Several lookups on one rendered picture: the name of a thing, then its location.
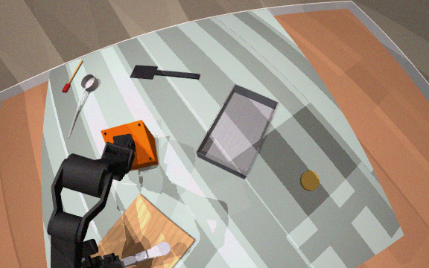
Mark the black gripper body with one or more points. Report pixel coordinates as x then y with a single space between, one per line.
89 248

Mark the red brush with wooden handle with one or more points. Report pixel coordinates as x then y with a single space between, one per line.
67 85

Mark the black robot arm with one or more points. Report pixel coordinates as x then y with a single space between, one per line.
92 177

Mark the tan round disc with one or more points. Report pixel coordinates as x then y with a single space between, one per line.
309 180

